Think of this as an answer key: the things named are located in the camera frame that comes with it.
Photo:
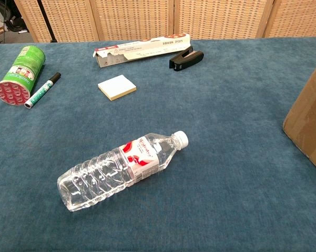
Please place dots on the clear plastic water bottle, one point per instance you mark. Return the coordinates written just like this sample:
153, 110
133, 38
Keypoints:
115, 172

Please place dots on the brown cardboard box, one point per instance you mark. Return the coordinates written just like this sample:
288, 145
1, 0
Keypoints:
309, 115

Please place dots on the yellow sticky note pad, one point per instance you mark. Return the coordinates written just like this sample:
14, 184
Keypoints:
116, 86

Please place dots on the black stapler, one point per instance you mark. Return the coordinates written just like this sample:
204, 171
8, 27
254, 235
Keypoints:
188, 60

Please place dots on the long white torn carton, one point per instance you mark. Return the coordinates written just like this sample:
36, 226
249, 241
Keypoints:
136, 51

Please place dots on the blue table cloth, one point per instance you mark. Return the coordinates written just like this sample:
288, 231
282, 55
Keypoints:
226, 183

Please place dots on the woven wooden folding screen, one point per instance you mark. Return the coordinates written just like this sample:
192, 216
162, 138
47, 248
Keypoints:
157, 18

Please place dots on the green whiteboard marker pen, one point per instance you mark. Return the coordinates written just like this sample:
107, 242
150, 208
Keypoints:
43, 89

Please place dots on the green cylindrical snack can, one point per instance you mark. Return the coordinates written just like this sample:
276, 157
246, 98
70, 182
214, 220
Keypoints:
22, 74

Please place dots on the black stand pole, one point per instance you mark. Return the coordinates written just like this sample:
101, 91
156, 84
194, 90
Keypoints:
46, 21

